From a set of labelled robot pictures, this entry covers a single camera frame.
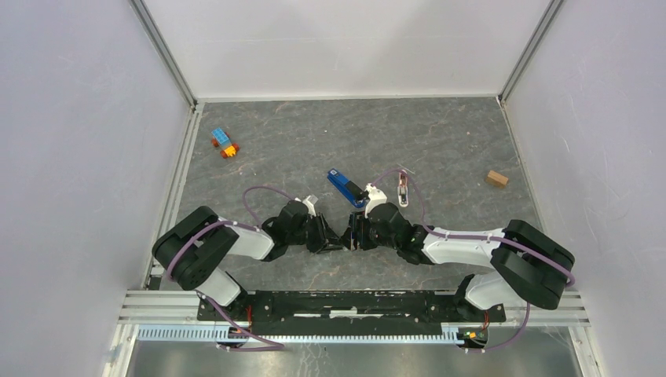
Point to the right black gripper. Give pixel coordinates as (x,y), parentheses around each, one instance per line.
(356,232)

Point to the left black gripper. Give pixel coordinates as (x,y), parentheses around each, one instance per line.
(327,238)

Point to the blue stapler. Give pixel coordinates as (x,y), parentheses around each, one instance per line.
(353,193)

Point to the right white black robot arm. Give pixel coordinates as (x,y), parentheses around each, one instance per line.
(526,265)

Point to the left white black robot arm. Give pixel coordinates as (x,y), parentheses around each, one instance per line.
(193,249)

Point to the colourful toy brick car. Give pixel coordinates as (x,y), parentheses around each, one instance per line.
(221,141)

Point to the small wooden block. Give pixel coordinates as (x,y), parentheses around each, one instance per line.
(496,179)

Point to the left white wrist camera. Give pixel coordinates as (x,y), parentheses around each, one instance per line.
(310,202)

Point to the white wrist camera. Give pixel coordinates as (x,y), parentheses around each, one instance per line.
(375,198)
(310,202)

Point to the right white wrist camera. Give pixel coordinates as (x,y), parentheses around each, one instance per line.
(375,198)

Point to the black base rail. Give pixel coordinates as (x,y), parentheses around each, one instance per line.
(370,312)

